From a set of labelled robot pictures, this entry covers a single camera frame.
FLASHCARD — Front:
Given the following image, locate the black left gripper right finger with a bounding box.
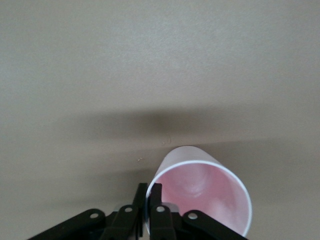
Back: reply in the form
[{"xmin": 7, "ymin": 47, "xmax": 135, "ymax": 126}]
[{"xmin": 149, "ymin": 183, "xmax": 248, "ymax": 240}]

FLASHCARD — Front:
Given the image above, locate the pink plastic cup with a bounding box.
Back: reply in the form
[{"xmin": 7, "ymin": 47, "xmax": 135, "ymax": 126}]
[{"xmin": 145, "ymin": 146, "xmax": 253, "ymax": 238}]

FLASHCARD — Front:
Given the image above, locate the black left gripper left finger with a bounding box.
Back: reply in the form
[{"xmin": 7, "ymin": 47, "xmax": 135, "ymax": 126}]
[{"xmin": 27, "ymin": 183, "xmax": 148, "ymax": 240}]

